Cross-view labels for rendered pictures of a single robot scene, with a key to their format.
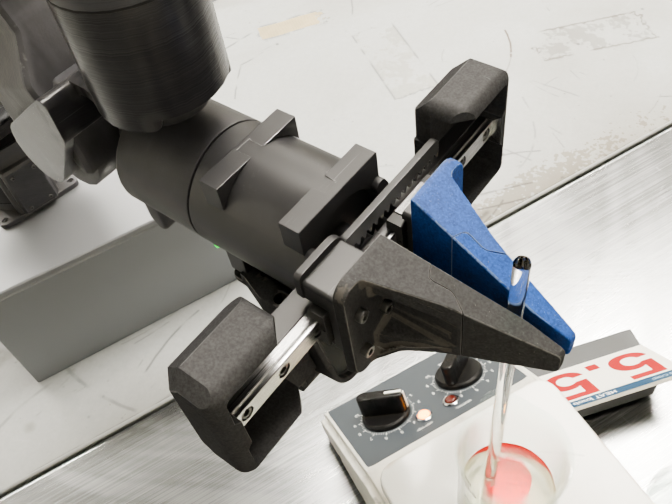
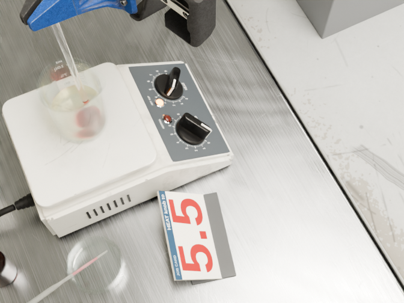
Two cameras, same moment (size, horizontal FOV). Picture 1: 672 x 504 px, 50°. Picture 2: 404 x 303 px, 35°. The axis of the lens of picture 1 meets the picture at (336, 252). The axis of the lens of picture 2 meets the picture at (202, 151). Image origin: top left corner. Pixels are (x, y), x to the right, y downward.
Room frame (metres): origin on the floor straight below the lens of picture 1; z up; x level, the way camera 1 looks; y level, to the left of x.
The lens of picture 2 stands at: (0.22, -0.34, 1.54)
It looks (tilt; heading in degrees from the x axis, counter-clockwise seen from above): 67 degrees down; 86
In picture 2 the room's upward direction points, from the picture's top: 1 degrees counter-clockwise
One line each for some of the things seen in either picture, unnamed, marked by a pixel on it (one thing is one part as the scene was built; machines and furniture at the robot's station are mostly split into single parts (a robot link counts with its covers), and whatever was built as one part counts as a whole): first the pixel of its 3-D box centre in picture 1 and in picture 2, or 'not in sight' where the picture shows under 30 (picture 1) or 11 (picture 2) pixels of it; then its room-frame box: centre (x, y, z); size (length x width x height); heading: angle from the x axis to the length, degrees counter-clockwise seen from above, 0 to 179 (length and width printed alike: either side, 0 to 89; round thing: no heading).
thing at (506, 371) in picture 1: (501, 401); (65, 50); (0.13, -0.06, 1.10); 0.01 x 0.01 x 0.20
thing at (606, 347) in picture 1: (598, 369); (196, 234); (0.23, -0.16, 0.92); 0.09 x 0.06 x 0.04; 97
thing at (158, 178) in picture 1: (182, 154); not in sight; (0.25, 0.06, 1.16); 0.07 x 0.06 x 0.09; 44
